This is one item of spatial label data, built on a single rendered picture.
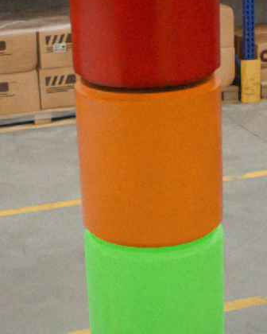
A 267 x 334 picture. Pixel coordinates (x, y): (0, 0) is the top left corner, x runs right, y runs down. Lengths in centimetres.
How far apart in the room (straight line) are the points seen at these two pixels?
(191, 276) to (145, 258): 2
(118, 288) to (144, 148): 5
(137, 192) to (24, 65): 781
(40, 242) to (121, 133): 563
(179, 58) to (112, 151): 4
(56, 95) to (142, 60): 794
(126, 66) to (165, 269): 7
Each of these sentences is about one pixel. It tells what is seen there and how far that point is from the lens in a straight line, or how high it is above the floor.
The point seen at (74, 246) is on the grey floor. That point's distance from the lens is 585.
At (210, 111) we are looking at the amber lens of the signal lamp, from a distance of 31.
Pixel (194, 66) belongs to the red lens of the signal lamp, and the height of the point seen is 228.
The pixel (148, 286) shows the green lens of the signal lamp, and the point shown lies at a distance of 32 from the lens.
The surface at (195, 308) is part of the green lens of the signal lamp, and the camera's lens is 33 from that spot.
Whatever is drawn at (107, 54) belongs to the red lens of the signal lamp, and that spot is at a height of 228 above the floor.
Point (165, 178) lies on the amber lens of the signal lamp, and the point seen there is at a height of 224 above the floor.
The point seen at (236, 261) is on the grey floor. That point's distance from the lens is 557.
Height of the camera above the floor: 235
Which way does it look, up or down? 18 degrees down
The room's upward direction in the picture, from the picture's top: 2 degrees counter-clockwise
